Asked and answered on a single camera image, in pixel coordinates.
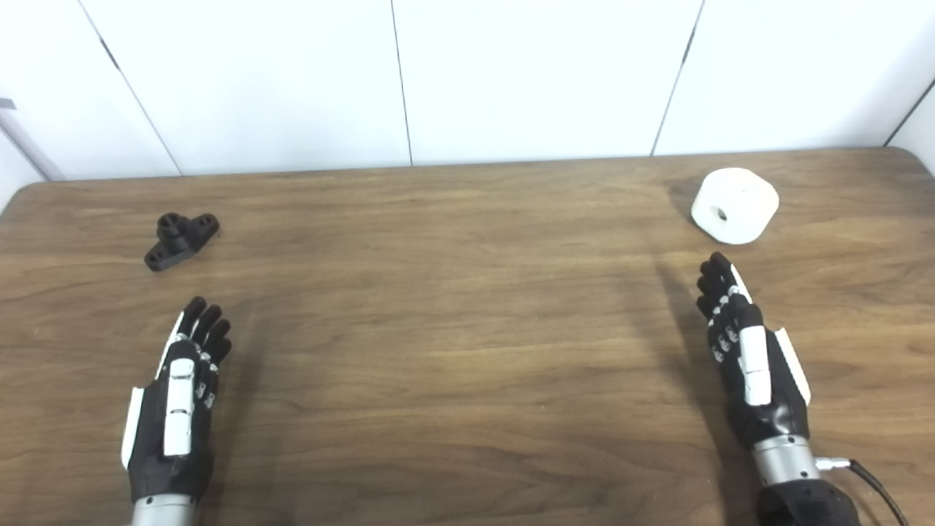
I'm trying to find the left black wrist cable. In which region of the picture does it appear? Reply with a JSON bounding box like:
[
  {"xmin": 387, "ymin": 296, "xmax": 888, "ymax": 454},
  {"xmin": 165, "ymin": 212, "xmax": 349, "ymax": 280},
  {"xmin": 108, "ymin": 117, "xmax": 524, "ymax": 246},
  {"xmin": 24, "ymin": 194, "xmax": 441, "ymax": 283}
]
[{"xmin": 817, "ymin": 457, "xmax": 910, "ymax": 526}]

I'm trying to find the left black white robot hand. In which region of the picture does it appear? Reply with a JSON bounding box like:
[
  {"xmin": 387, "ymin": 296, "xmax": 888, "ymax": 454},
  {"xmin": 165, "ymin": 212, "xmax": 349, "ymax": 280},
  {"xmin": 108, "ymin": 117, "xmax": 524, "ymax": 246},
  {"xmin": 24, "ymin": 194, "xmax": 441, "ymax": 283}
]
[{"xmin": 121, "ymin": 296, "xmax": 233, "ymax": 505}]

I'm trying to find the round white plastic piece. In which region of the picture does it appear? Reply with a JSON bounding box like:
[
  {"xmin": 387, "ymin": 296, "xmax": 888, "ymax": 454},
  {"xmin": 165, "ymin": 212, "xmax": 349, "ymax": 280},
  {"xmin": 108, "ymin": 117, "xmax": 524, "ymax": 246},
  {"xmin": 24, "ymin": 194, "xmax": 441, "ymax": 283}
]
[{"xmin": 691, "ymin": 167, "xmax": 780, "ymax": 245}]

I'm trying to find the black flanged holder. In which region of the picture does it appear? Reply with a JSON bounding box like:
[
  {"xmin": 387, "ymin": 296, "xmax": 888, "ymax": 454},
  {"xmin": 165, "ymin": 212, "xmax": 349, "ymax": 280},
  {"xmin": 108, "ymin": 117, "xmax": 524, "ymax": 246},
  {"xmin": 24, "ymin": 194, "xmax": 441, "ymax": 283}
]
[{"xmin": 144, "ymin": 213, "xmax": 221, "ymax": 272}]

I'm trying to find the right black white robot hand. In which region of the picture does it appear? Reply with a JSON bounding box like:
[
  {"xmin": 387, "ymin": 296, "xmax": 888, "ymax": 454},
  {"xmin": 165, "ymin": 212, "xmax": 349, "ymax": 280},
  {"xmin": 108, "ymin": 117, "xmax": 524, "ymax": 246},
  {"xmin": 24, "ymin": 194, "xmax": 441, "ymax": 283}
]
[{"xmin": 695, "ymin": 252, "xmax": 812, "ymax": 448}]

